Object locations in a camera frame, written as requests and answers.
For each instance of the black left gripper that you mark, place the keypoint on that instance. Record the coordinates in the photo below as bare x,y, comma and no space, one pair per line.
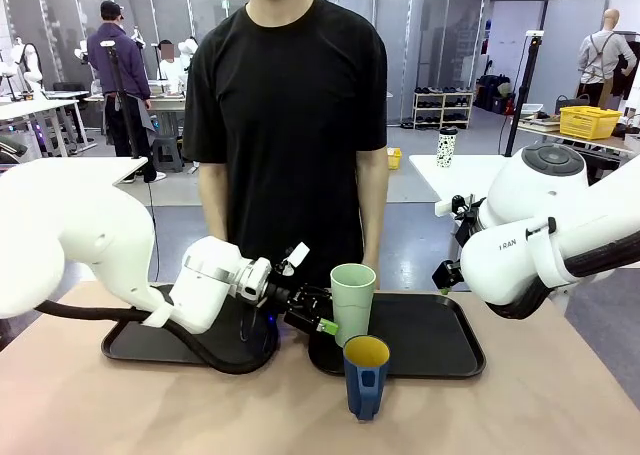
305,305

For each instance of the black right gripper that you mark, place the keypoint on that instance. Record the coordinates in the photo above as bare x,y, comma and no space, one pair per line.
447,274

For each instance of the pale green plastic cup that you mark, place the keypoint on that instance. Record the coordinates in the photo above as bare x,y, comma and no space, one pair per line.
352,305

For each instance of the blue mug with yellow inside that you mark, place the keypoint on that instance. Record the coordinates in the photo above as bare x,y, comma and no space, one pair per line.
367,395

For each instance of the person's left forearm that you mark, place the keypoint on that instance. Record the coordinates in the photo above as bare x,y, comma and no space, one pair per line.
372,205

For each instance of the person's right forearm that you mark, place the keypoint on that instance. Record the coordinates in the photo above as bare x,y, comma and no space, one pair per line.
214,205

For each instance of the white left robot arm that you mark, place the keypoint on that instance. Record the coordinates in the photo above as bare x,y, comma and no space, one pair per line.
100,235

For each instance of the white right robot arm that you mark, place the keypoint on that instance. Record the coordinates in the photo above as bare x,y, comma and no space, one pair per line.
550,185

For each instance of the person's left hand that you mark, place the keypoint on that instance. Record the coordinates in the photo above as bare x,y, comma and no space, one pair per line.
377,275

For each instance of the black plastic tray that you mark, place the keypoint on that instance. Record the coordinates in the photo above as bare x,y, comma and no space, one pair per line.
425,335
140,347

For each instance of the white table with tumbler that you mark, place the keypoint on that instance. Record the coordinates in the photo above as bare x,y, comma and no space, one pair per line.
465,170

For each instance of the small yellow bin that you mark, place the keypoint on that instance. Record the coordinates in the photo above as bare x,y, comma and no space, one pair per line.
395,159

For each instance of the white spotted tumbler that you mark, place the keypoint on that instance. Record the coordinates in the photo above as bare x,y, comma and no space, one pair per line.
444,150

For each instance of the white shoe rack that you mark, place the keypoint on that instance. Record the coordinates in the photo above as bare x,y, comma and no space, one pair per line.
442,110

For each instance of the table with yellow basket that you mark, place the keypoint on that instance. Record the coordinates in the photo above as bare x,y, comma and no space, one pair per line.
550,132

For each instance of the black bags pile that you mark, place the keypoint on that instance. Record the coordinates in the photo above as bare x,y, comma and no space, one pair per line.
492,92

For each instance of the large yellow basket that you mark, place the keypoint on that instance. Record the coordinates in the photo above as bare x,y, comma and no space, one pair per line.
590,125

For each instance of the person torso in black T-shirt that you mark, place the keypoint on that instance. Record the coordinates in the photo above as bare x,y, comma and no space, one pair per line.
285,100

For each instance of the black stool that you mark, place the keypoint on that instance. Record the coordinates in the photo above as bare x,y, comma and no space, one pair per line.
167,155

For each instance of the white empty table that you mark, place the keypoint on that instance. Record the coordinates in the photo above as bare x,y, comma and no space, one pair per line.
131,165

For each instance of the mannequin with grey apron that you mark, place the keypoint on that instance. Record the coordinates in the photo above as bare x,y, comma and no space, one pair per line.
602,55

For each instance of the seated person in white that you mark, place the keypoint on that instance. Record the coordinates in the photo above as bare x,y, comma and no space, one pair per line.
170,70

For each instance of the man in purple jacket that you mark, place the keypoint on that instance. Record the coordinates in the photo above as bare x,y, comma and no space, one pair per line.
120,60

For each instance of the white background desk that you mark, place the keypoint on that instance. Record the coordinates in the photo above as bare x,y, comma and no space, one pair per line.
50,106

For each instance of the white humanoid robot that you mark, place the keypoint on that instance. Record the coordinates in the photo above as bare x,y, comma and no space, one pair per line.
30,62

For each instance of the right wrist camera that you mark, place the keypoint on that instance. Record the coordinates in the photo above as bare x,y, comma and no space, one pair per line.
462,215

